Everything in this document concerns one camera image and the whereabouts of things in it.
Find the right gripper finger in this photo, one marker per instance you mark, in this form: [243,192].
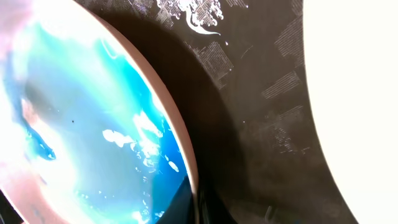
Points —
[178,208]

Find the white plate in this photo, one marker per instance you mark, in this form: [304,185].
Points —
[351,64]
[88,129]

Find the dark grey serving tray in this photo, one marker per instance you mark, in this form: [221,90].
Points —
[236,71]

